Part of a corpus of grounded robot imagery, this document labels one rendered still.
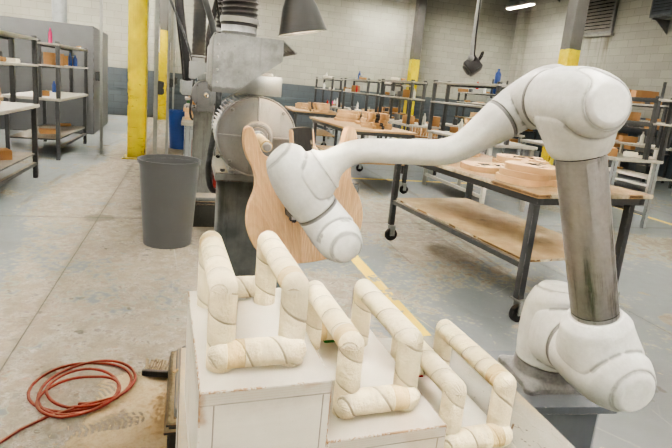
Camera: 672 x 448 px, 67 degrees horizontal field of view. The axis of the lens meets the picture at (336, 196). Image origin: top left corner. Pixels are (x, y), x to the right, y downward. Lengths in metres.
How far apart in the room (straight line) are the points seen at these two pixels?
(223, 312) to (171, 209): 3.77
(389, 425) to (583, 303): 0.68
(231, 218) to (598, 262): 1.17
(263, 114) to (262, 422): 1.15
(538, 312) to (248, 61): 0.97
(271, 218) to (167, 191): 2.85
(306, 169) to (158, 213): 3.34
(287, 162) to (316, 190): 0.09
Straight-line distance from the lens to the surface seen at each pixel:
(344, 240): 1.10
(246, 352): 0.60
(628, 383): 1.28
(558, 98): 1.08
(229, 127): 1.62
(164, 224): 4.38
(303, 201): 1.10
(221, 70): 1.32
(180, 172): 4.27
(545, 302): 1.44
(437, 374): 0.78
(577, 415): 1.55
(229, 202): 1.82
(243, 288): 0.77
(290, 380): 0.61
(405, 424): 0.71
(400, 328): 0.69
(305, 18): 1.44
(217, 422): 0.61
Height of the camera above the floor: 1.42
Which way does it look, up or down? 12 degrees down
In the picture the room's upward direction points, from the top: 5 degrees clockwise
